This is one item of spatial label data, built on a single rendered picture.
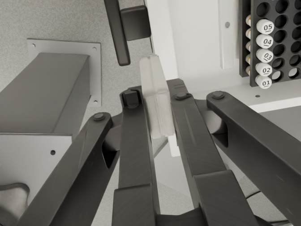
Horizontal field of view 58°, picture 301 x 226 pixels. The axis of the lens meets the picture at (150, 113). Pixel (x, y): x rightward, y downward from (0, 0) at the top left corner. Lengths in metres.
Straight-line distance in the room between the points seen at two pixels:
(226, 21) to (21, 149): 0.38
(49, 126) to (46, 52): 0.61
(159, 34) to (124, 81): 1.02
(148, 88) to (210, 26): 0.20
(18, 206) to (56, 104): 0.32
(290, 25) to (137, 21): 0.15
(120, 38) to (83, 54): 0.95
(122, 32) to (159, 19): 0.04
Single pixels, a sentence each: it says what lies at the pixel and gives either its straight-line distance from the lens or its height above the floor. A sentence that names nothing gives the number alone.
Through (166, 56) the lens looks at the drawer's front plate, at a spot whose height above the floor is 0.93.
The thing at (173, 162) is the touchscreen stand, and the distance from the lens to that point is 1.47.
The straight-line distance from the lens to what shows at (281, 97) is 0.35.
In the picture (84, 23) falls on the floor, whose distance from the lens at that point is 1.20.
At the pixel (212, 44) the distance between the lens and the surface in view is 0.35.
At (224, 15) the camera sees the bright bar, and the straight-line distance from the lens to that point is 0.34.
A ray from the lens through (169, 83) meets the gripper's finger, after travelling 0.18.
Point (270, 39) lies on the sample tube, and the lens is 0.29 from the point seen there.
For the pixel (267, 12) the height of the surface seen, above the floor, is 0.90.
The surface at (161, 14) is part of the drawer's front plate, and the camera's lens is 0.24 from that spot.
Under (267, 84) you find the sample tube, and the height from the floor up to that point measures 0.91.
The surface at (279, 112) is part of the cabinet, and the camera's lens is 0.86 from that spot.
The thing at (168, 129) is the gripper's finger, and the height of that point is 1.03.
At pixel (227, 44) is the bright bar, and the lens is 0.34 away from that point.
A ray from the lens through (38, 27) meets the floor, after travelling 1.24.
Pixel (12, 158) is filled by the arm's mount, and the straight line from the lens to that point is 0.53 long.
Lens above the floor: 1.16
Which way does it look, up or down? 61 degrees down
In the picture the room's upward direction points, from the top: 173 degrees clockwise
